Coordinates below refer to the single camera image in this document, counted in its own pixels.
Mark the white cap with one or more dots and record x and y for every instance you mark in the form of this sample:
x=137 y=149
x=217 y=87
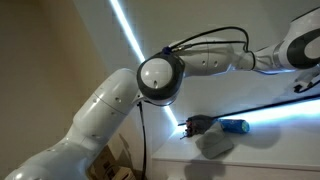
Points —
x=214 y=142

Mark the cardboard boxes under shelf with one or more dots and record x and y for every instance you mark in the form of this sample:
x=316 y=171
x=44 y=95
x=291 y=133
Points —
x=104 y=167

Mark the dark shirt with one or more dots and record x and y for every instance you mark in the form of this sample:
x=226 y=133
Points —
x=197 y=124

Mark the blue cylindrical can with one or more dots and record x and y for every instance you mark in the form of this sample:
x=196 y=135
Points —
x=235 y=126

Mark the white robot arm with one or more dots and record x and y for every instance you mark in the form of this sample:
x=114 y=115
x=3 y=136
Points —
x=157 y=81

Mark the white LED light strip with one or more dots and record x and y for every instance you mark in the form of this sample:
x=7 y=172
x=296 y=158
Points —
x=134 y=45

